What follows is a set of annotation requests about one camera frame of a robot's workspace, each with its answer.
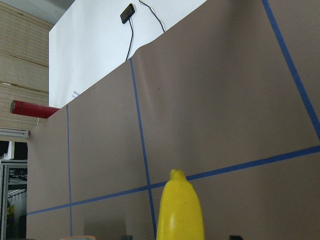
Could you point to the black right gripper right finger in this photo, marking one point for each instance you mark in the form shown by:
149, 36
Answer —
235, 237

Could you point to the red cylinder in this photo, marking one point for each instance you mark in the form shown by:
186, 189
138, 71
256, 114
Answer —
31, 109

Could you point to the small black box device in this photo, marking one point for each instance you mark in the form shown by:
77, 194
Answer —
127, 13

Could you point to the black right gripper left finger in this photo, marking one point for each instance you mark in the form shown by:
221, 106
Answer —
126, 237

